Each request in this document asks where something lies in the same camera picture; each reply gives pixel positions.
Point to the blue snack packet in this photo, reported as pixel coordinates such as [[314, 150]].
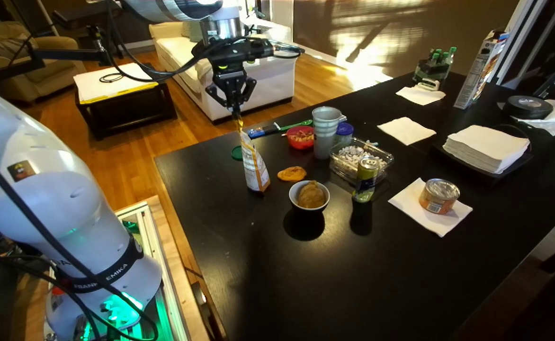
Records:
[[259, 131]]

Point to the white bowl of chips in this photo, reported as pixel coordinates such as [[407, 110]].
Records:
[[309, 195]]

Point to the white napkin under can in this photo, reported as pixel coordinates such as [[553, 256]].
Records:
[[428, 214]]

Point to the black round disc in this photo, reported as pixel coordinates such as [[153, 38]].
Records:
[[526, 106]]

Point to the white napkin stack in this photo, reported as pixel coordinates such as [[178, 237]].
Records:
[[485, 148]]

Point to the orange chip on table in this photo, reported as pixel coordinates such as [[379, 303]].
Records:
[[292, 175]]

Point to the dark coffee table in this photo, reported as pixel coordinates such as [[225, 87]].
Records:
[[117, 99]]

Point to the open tin can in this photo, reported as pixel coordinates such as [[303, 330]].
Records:
[[437, 195]]

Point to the green plastic spoon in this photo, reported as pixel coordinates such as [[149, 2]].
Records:
[[290, 125]]

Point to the beige armchair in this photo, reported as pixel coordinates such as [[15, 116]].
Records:
[[23, 78]]

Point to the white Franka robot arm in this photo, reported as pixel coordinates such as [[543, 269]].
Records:
[[51, 203]]

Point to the white orange paper bag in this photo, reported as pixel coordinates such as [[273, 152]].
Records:
[[256, 173]]

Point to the clear plastic food container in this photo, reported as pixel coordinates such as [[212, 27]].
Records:
[[346, 158]]

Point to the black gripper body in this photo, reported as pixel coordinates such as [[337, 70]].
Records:
[[229, 55]]

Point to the white paper sheet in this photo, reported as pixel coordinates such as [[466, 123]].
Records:
[[420, 95]]

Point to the white paper napkin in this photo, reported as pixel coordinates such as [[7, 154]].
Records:
[[405, 131]]

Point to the blue lidded jar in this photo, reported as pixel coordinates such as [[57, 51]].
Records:
[[345, 131]]

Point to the green toy block figure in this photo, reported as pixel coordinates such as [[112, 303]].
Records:
[[435, 67]]

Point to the grey plastic cup stack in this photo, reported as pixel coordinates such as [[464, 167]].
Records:
[[324, 122]]

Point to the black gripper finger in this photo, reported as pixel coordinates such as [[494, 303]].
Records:
[[227, 86], [246, 91]]

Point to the green round lid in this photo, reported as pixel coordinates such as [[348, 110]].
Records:
[[237, 154]]

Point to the white ottoman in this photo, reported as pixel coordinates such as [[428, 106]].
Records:
[[273, 74]]

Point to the red bowl with snacks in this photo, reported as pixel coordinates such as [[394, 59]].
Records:
[[299, 137]]

